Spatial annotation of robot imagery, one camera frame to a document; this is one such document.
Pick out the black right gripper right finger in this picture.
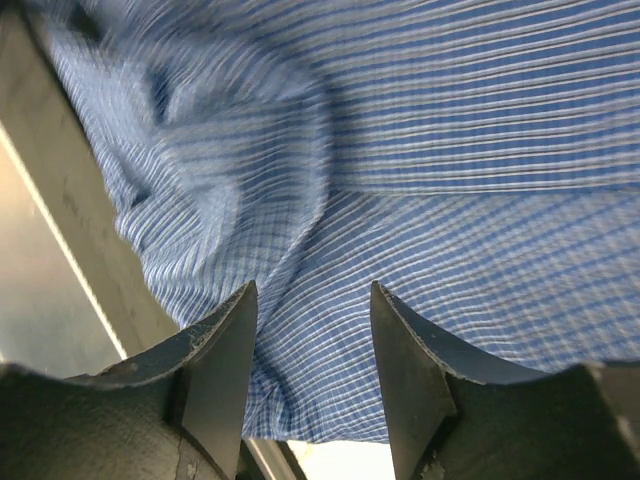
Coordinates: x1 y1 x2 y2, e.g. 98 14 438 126
370 283 639 479

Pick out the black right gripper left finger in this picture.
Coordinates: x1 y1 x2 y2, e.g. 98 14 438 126
1 283 257 479

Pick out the blue checked long sleeve shirt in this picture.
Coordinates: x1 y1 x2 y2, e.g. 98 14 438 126
32 1 639 442

